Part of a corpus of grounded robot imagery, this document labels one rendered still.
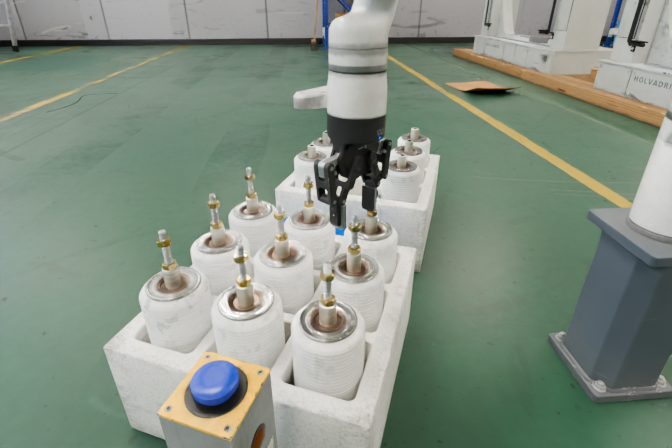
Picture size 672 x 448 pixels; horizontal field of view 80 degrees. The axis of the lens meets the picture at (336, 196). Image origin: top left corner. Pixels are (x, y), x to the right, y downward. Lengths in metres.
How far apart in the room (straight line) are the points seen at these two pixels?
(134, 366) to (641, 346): 0.78
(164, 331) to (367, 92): 0.42
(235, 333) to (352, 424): 0.18
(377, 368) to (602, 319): 0.41
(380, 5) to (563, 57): 3.36
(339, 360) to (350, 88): 0.32
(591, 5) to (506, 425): 3.41
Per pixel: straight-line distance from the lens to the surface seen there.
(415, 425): 0.76
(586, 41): 3.89
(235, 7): 6.83
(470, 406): 0.80
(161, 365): 0.63
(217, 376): 0.39
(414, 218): 0.97
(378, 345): 0.61
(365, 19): 0.48
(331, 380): 0.54
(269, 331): 0.56
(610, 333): 0.82
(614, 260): 0.78
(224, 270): 0.68
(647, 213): 0.75
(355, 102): 0.47
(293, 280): 0.63
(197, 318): 0.62
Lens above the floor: 0.62
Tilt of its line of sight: 26 degrees down
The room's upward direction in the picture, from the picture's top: straight up
